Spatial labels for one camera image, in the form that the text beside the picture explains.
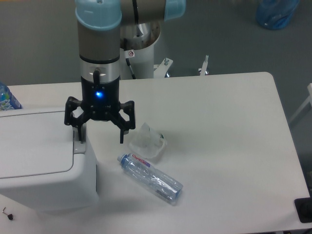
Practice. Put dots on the small black metal clip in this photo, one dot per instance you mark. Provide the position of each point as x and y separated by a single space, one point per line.
9 216

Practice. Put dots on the black device at table edge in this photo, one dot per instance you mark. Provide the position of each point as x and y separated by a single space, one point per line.
304 209

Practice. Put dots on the blue labelled bottle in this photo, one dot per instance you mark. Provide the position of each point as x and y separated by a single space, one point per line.
7 100

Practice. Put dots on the white push-top trash can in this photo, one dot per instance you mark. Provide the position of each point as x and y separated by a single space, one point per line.
45 164

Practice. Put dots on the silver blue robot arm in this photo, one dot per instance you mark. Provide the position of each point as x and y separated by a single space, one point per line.
99 23

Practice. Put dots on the blue plastic bag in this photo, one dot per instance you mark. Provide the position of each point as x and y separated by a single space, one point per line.
275 14

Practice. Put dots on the white furniture frame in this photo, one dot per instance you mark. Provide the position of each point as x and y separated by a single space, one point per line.
303 109

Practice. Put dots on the crumpled clear plastic wrapper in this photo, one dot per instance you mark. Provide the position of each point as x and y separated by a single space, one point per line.
148 143

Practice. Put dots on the clear plastic water bottle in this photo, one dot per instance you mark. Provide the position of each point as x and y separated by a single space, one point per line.
152 179

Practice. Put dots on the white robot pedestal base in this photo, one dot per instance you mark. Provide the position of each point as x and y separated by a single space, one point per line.
137 48

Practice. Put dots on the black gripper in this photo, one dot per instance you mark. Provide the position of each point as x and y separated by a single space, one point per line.
100 103

